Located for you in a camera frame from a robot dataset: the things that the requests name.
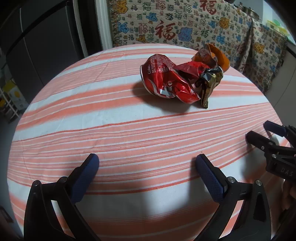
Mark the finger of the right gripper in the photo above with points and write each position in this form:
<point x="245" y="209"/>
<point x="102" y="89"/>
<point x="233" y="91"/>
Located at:
<point x="259" y="141"/>
<point x="275" y="128"/>

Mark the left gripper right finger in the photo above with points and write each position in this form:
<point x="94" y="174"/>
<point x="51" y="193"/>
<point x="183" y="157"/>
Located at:
<point x="253" y="221"/>

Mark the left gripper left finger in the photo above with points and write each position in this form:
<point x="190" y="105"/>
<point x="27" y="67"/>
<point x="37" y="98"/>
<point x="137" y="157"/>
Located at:
<point x="41" y="222"/>

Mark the gold black snack wrapper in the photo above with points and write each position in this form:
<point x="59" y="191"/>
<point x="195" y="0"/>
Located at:
<point x="206" y="83"/>

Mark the red crushed cola can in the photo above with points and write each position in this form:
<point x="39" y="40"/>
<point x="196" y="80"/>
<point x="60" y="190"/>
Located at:
<point x="160" y="78"/>

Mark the orange crushed soda can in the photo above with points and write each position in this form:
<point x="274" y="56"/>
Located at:
<point x="212" y="56"/>

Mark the green yellow container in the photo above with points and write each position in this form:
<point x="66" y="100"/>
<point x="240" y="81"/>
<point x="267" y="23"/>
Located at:
<point x="277" y="27"/>

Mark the pink striped tablecloth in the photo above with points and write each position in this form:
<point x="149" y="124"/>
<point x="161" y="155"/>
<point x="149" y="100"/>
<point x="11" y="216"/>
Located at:
<point x="146" y="187"/>

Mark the patterned fu character blanket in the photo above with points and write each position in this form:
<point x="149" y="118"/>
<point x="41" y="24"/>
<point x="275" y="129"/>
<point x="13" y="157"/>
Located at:
<point x="255" y="50"/>

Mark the steel pot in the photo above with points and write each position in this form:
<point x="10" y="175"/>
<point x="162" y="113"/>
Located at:
<point x="249" y="11"/>

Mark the yellow cardboard box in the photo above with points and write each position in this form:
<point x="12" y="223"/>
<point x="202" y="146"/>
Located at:
<point x="12" y="90"/>

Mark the dark refrigerator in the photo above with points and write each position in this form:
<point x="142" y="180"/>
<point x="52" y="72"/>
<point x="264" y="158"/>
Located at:
<point x="42" y="38"/>

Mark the white wire storage rack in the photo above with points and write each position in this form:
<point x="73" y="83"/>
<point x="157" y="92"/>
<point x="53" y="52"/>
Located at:
<point x="8" y="109"/>

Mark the white door frame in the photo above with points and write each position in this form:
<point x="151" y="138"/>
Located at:
<point x="103" y="20"/>

